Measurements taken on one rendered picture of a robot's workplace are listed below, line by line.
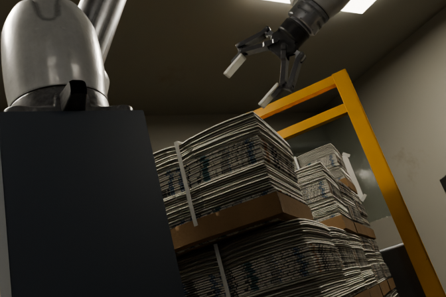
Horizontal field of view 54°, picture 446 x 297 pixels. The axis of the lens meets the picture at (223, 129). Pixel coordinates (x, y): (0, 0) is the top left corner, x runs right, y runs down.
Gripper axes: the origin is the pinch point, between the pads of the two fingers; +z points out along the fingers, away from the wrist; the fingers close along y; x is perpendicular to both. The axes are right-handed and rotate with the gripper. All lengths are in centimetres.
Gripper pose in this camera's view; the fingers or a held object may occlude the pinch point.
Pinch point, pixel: (245, 87)
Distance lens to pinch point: 113.2
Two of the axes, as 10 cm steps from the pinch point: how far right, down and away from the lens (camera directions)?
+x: 4.2, 2.5, 8.7
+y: 6.3, 6.1, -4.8
